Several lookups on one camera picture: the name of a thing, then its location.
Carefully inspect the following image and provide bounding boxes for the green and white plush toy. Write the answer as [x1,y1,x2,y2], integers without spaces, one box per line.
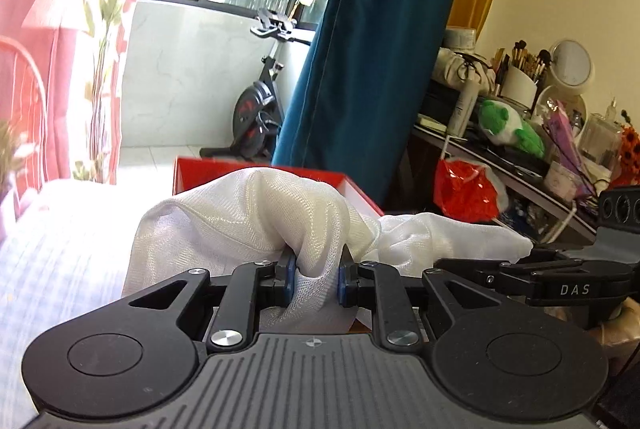
[477,99,546,157]

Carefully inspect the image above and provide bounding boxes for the round white vanity mirror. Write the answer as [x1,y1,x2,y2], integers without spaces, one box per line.
[537,39,596,110]

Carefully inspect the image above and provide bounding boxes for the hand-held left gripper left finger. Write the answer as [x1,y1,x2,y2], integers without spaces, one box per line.
[127,254,296,352]

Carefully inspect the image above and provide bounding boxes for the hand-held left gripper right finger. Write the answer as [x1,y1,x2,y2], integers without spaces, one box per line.
[337,259,493,352]

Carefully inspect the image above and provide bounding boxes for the dark blue curtain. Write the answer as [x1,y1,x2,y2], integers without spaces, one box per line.
[270,0,488,217]

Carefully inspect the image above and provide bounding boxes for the black exercise bike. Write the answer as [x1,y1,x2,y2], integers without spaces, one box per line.
[200,8,316,160]

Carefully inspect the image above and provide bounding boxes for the beige cloth bag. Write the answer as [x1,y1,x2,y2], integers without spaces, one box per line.
[432,48,498,84]

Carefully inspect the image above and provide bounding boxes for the white mesh cloth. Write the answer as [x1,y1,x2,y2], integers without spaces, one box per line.
[121,166,533,335]

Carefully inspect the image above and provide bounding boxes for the clear glass bottle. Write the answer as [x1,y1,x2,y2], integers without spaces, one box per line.
[580,111,626,164]

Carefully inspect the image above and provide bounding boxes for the dark cluttered desk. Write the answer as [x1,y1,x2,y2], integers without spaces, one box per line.
[385,111,601,245]

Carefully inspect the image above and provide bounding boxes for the white spray bottle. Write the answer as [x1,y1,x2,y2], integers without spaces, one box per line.
[448,81,478,137]

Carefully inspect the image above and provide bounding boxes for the purple packet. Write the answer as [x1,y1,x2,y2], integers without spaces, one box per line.
[545,99,596,197]

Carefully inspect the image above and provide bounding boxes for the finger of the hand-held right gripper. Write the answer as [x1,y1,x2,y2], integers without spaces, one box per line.
[500,248,633,307]
[432,257,538,287]

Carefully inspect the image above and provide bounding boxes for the white cosmetic jar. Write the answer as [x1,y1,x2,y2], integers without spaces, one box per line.
[542,161,583,202]

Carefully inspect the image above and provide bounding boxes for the bunch of makeup brushes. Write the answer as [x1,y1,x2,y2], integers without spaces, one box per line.
[492,40,553,82]

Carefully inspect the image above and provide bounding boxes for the roll of tape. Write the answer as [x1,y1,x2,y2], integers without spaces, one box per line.
[443,26,477,50]

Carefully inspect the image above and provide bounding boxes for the red printed cardboard box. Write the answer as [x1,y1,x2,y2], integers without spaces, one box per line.
[172,156,386,230]

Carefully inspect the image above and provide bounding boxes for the red plastic bag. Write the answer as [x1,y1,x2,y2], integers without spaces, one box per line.
[433,157,511,225]

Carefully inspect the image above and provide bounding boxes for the orange artificial flowers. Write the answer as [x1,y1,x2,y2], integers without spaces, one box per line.
[607,109,640,187]

